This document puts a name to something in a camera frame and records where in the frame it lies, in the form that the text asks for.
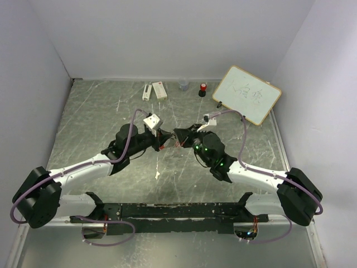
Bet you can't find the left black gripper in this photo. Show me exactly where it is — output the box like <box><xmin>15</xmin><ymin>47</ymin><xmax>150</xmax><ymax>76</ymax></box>
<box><xmin>127</xmin><ymin>127</ymin><xmax>172</xmax><ymax>157</ymax></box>

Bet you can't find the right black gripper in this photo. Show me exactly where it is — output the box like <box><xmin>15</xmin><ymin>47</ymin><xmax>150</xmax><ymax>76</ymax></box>
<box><xmin>174</xmin><ymin>123</ymin><xmax>211</xmax><ymax>166</ymax></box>

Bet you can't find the red handle keyring chain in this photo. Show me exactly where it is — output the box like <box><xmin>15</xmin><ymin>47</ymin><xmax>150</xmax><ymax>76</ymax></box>
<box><xmin>164</xmin><ymin>135</ymin><xmax>185</xmax><ymax>149</ymax></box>

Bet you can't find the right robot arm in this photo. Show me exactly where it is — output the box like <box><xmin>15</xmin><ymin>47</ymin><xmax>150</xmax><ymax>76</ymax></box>
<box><xmin>173</xmin><ymin>124</ymin><xmax>323</xmax><ymax>226</ymax></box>

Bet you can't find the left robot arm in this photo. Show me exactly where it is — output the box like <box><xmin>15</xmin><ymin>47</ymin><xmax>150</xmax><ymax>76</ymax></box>
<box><xmin>10</xmin><ymin>124</ymin><xmax>173</xmax><ymax>228</ymax></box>

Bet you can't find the red black stamp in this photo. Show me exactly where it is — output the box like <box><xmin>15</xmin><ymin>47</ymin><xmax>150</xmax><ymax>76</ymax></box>
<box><xmin>198</xmin><ymin>83</ymin><xmax>207</xmax><ymax>97</ymax></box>

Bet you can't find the white staples box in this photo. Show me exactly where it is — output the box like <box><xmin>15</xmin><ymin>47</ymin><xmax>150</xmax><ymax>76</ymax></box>
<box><xmin>152</xmin><ymin>82</ymin><xmax>168</xmax><ymax>101</ymax></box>

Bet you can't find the white stapler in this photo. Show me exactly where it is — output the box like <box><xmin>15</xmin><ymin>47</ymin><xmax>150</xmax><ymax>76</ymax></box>
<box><xmin>142</xmin><ymin>84</ymin><xmax>152</xmax><ymax>101</ymax></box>

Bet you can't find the clear paperclip jar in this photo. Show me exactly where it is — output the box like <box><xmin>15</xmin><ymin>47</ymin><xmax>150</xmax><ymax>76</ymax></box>
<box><xmin>178</xmin><ymin>77</ymin><xmax>189</xmax><ymax>91</ymax></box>

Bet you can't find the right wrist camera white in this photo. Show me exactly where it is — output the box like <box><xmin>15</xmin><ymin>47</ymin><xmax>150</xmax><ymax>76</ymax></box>
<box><xmin>197</xmin><ymin>113</ymin><xmax>218</xmax><ymax>132</ymax></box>

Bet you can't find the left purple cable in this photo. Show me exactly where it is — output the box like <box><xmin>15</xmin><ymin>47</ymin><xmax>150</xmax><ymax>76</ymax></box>
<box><xmin>9</xmin><ymin>108</ymin><xmax>151</xmax><ymax>246</ymax></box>

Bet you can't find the small whiteboard wood frame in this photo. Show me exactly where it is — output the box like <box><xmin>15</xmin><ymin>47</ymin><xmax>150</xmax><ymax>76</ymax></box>
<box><xmin>212</xmin><ymin>65</ymin><xmax>282</xmax><ymax>126</ymax></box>

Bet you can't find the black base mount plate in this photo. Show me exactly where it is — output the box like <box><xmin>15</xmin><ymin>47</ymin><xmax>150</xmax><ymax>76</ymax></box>
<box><xmin>69</xmin><ymin>202</ymin><xmax>270</xmax><ymax>236</ymax></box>

